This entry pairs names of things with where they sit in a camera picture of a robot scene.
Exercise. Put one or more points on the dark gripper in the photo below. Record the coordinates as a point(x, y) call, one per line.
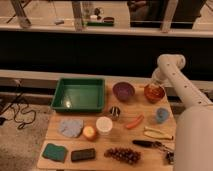
point(170, 158)

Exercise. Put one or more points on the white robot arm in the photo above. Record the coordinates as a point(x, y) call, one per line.
point(194, 132)

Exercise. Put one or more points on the red bowl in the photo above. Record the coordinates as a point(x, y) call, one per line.
point(153, 93)

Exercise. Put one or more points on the purple bowl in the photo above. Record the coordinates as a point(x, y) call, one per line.
point(123, 91)

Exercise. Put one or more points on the yellow banana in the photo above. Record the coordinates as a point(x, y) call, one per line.
point(157, 134)

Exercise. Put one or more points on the bunch of dark grapes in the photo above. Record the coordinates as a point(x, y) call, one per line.
point(126, 155)

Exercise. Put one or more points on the blue cup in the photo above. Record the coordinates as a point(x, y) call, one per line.
point(162, 115)

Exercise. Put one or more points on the orange carrot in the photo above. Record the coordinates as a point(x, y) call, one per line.
point(134, 123)

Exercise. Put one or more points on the small metal can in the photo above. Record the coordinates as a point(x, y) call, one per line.
point(115, 112)

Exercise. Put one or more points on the white round container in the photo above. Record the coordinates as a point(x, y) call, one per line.
point(104, 125)

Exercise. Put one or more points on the red yellow apple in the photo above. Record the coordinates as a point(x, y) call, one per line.
point(90, 133)

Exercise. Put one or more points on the dark rectangular sponge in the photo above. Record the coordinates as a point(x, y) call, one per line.
point(81, 155)

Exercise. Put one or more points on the blue grey cloth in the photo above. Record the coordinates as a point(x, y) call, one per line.
point(71, 128)

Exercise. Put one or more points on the green sponge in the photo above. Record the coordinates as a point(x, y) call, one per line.
point(54, 152)

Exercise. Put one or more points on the green plastic tray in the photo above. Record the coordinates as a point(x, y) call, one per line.
point(79, 95)

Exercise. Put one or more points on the black handled fork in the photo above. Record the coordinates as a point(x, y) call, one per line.
point(152, 144)

